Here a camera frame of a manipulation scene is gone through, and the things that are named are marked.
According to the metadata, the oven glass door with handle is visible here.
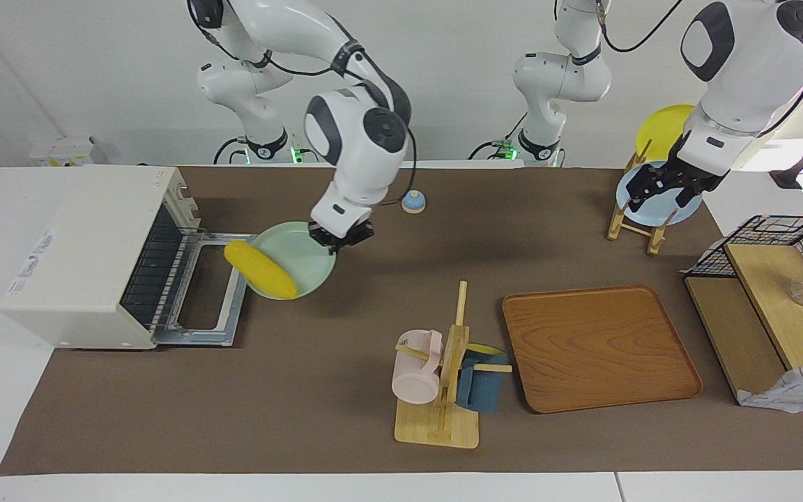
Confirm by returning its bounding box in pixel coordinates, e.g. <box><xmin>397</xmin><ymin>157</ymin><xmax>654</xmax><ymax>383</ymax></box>
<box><xmin>153</xmin><ymin>232</ymin><xmax>257</xmax><ymax>348</ymax></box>

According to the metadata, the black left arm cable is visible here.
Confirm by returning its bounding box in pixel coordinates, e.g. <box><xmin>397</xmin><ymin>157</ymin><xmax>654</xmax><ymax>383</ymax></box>
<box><xmin>591</xmin><ymin>0</ymin><xmax>685</xmax><ymax>54</ymax></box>

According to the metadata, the wooden dish rack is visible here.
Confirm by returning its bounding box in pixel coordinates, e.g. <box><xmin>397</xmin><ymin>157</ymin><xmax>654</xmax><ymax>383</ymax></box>
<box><xmin>606</xmin><ymin>138</ymin><xmax>678</xmax><ymax>256</ymax></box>

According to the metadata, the wooden box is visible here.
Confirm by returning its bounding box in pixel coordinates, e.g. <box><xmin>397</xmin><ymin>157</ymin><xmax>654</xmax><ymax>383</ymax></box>
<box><xmin>684</xmin><ymin>275</ymin><xmax>791</xmax><ymax>405</ymax></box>

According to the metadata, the yellow corn cob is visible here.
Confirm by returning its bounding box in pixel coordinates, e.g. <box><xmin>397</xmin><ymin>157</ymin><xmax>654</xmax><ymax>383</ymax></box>
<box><xmin>224</xmin><ymin>240</ymin><xmax>299</xmax><ymax>300</ymax></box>

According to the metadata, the dark blue mug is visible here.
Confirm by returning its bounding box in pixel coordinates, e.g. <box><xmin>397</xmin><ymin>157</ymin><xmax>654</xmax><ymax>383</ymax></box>
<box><xmin>455</xmin><ymin>343</ymin><xmax>509</xmax><ymax>414</ymax></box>

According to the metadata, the pink mug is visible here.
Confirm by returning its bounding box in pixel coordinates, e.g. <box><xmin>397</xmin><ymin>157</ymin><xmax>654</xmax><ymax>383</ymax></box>
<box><xmin>391</xmin><ymin>330</ymin><xmax>443</xmax><ymax>405</ymax></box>

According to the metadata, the mint green plate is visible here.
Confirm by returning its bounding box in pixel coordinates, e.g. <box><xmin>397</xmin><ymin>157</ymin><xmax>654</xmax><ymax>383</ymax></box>
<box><xmin>244</xmin><ymin>221</ymin><xmax>338</xmax><ymax>301</ymax></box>

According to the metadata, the yellow plate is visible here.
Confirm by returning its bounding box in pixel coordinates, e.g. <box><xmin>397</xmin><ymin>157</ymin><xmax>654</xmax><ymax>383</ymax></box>
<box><xmin>635</xmin><ymin>105</ymin><xmax>697</xmax><ymax>165</ymax></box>

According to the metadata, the brown wooden tray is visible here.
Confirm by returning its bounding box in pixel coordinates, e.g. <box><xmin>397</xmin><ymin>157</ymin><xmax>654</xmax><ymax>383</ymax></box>
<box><xmin>502</xmin><ymin>284</ymin><xmax>703</xmax><ymax>415</ymax></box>

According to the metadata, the light wooden board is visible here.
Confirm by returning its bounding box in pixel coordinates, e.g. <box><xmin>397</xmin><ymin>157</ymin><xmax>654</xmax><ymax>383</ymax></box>
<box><xmin>724</xmin><ymin>243</ymin><xmax>803</xmax><ymax>372</ymax></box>

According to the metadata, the white crumpled cloth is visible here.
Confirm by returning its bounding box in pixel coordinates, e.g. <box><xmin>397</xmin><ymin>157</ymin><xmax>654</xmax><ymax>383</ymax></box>
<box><xmin>735</xmin><ymin>358</ymin><xmax>803</xmax><ymax>414</ymax></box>

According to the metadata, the light blue plate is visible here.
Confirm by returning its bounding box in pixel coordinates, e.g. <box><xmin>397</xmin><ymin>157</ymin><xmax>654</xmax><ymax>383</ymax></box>
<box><xmin>615</xmin><ymin>161</ymin><xmax>703</xmax><ymax>227</ymax></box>

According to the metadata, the brown table mat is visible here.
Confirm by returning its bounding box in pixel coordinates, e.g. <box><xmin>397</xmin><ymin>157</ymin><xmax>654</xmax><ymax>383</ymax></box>
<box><xmin>0</xmin><ymin>165</ymin><xmax>803</xmax><ymax>476</ymax></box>

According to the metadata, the black wire basket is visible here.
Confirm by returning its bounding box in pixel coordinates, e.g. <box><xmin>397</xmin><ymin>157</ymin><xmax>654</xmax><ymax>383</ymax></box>
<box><xmin>684</xmin><ymin>215</ymin><xmax>803</xmax><ymax>323</ymax></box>

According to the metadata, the metal oven wire rack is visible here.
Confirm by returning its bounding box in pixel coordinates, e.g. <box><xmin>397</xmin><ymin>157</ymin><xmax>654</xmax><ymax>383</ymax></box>
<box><xmin>121</xmin><ymin>206</ymin><xmax>206</xmax><ymax>333</ymax></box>

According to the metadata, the wooden mug tree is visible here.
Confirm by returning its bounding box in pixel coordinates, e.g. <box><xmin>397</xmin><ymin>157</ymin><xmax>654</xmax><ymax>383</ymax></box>
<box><xmin>394</xmin><ymin>281</ymin><xmax>514</xmax><ymax>450</ymax></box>

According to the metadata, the white and yellow box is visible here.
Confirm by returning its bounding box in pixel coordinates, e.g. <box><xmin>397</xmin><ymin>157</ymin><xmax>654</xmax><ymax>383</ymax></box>
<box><xmin>28</xmin><ymin>135</ymin><xmax>97</xmax><ymax>168</ymax></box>

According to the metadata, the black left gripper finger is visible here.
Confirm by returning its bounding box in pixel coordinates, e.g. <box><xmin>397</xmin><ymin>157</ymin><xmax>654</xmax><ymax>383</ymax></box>
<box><xmin>673</xmin><ymin>179</ymin><xmax>704</xmax><ymax>208</ymax></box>
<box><xmin>627</xmin><ymin>167</ymin><xmax>662</xmax><ymax>213</ymax></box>

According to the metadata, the white toaster oven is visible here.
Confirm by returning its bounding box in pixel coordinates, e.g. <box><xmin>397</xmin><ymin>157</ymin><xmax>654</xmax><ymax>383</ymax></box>
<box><xmin>0</xmin><ymin>165</ymin><xmax>201</xmax><ymax>351</ymax></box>

